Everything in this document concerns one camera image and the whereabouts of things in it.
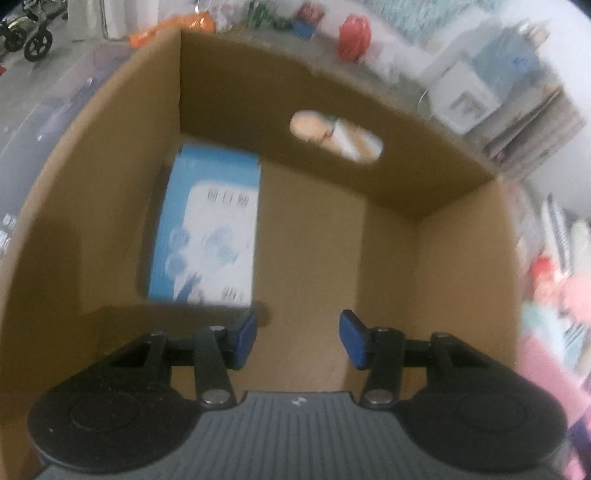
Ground blue white printed carton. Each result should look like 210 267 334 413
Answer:
148 143 263 308

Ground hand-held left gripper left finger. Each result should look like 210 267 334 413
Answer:
106 310 258 408

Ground brown cardboard box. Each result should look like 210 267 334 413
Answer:
0 25 523 480

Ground stack of papers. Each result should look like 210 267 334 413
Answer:
466 88 583 182

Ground red plastic bag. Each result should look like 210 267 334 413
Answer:
338 14 373 62

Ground pink cloth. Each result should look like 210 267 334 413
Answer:
521 256 591 480

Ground green bottles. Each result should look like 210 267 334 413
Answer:
249 0 279 28

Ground white square box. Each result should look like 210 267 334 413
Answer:
434 60 502 134

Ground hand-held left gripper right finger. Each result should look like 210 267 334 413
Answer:
339 310 485 409

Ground small red box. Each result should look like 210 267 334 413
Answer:
298 2 327 27

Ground orange plastic bag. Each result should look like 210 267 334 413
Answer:
129 13 218 48

